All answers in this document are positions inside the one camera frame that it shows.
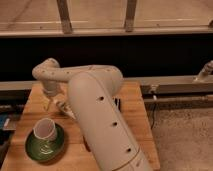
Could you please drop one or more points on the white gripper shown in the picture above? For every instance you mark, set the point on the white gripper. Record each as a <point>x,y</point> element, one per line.
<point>50,91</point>

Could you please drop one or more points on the black white striped block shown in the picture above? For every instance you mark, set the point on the black white striped block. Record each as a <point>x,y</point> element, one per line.
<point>118,103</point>

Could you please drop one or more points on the metal window frame post right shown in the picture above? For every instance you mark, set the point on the metal window frame post right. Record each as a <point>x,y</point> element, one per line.
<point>130,15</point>

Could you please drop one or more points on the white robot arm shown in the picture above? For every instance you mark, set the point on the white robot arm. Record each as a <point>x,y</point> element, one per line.
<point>90,92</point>

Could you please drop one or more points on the green plate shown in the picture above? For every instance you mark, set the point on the green plate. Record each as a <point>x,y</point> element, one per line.
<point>44,150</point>

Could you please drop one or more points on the metal window frame post left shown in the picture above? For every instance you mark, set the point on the metal window frame post left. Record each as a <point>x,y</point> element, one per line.
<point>64,16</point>

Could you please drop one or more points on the white paper cup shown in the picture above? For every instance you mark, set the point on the white paper cup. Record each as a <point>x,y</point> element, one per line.
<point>45,129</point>

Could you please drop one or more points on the metal window frame post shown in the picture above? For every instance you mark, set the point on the metal window frame post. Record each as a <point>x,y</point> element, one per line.
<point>64,16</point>
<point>130,15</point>

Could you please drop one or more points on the dark red oval object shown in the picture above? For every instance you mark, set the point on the dark red oval object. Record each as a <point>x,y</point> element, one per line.
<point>86,146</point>

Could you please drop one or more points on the grey pipe fitting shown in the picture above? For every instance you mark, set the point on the grey pipe fitting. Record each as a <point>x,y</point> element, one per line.
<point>205,72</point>

